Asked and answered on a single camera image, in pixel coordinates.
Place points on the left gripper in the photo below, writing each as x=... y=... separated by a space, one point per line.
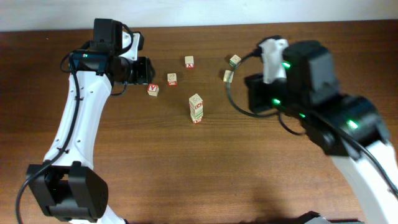
x=146 y=76

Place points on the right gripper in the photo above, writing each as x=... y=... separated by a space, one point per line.
x=254 y=84

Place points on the red bottom picture block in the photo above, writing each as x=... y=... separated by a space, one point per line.
x=195 y=102

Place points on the red letter I block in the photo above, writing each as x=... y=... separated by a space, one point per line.
x=196 y=110

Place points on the butterfly picture block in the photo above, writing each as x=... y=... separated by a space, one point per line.
x=197 y=120

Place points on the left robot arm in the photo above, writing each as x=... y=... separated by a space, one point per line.
x=65 y=185

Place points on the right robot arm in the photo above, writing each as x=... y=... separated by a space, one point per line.
x=299 y=81

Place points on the red letter A block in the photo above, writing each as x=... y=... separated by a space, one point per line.
x=153 y=89

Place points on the snail picture block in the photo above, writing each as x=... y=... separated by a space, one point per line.
x=172 y=79

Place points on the top red X block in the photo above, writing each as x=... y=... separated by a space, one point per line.
x=189 y=62

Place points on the yellow bottom number block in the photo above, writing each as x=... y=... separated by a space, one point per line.
x=228 y=76

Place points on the green side picture block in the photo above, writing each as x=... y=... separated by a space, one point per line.
x=234 y=61

